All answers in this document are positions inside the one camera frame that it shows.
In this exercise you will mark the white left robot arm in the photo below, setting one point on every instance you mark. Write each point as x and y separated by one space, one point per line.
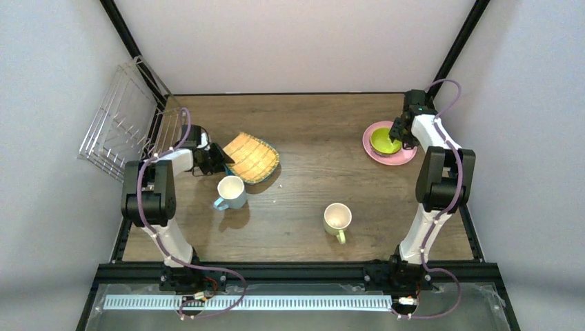
148 196

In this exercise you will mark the metal wire dish rack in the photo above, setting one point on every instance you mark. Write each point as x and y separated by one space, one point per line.
137 118

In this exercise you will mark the light blue mug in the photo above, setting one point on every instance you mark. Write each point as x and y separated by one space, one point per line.
232 193

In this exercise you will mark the bamboo pattern square plate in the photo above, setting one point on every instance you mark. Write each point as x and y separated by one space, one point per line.
251 156

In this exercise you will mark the pink round plate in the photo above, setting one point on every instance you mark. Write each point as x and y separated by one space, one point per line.
397 159

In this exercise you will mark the white slotted cable duct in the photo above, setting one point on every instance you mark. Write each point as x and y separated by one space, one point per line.
159 302

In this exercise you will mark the black aluminium frame rail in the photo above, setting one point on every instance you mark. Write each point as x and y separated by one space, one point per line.
375 275

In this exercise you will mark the teal polka dot plate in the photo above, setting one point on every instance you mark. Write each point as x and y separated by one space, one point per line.
231 172

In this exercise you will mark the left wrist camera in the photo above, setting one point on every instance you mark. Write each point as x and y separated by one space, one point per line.
205 140

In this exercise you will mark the pale green mug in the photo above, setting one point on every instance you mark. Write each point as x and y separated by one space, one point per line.
337 218

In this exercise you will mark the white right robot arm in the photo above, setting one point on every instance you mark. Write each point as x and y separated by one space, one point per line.
327 200

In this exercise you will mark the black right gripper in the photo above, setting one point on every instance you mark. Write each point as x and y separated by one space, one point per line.
399 130

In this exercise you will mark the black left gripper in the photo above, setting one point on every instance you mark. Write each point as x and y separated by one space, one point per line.
215 156

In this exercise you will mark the lime green bowl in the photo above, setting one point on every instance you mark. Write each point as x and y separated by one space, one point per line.
382 144

